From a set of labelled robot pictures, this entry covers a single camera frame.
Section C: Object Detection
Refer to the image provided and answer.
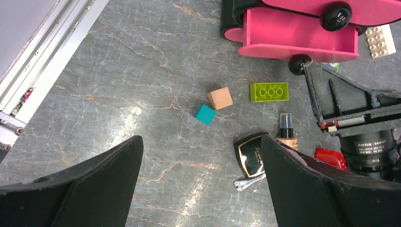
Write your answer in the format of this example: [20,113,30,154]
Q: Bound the silver tweezers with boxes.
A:
[234,173,266,192]

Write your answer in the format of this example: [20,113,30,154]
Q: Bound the black pink drawer organizer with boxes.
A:
[219,0,401,75]

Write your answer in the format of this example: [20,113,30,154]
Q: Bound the green lego brick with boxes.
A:
[250,82,289,103]

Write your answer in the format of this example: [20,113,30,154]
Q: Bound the green number blocks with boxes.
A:
[323,62,340,72]

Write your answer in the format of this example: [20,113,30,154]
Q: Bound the foundation bottle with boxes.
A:
[276,113,298,150]

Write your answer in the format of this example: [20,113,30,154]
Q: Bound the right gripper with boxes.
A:
[302,61,401,181]

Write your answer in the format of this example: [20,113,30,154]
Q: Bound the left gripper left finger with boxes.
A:
[0,136,144,227]

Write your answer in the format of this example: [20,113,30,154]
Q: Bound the red D-shaped toy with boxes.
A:
[314,148,348,171]

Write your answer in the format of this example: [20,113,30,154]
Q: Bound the black compact case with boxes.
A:
[234,132,268,178]

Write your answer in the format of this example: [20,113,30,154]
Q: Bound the teal cube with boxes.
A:
[194,105,216,125]

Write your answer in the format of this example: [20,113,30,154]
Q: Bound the white lego brick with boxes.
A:
[365,24,396,59]

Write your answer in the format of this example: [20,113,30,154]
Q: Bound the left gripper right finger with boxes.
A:
[261,134,401,227]

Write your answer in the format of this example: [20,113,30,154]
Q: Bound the wooden cube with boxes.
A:
[207,87,233,110]

